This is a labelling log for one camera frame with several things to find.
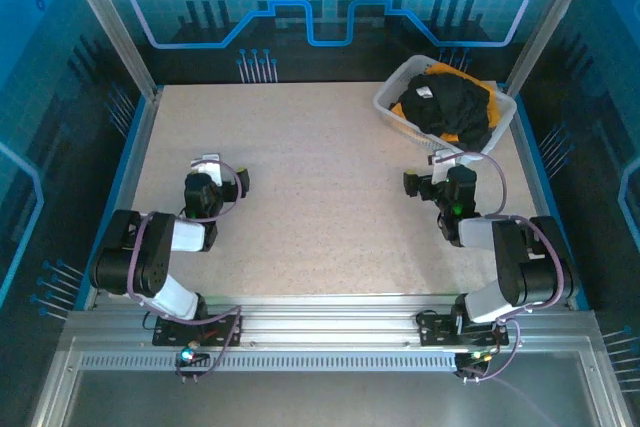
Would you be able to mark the black t-shirt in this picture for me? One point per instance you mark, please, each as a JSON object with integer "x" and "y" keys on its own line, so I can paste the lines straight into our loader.
{"x": 445, "y": 107}

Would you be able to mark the white plastic basket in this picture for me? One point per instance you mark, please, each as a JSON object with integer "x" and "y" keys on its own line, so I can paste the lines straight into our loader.
{"x": 395, "y": 92}

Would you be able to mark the orange t-shirt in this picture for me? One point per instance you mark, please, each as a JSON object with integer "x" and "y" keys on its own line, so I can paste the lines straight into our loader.
{"x": 492, "y": 102}

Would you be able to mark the small controller board with LEDs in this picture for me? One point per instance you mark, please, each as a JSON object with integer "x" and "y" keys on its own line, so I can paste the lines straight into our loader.
{"x": 475, "y": 359}
{"x": 189, "y": 356}

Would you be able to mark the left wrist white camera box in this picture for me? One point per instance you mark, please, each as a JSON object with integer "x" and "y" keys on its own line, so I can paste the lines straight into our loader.
{"x": 207, "y": 167}

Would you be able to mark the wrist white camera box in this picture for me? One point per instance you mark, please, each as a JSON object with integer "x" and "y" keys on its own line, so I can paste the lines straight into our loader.
{"x": 207, "y": 167}
{"x": 445, "y": 157}

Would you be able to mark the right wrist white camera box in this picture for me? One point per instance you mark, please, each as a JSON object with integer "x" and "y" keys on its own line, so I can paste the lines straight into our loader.
{"x": 445, "y": 157}

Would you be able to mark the aluminium side rail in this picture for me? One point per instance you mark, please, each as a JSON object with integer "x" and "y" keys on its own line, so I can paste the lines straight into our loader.
{"x": 127, "y": 187}
{"x": 537, "y": 167}

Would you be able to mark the aluminium mounting rail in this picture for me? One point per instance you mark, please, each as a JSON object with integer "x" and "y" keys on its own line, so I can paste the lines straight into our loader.
{"x": 325, "y": 319}

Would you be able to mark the aluminium frame post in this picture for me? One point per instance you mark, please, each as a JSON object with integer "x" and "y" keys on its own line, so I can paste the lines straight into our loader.
{"x": 550, "y": 17}
{"x": 107, "y": 22}

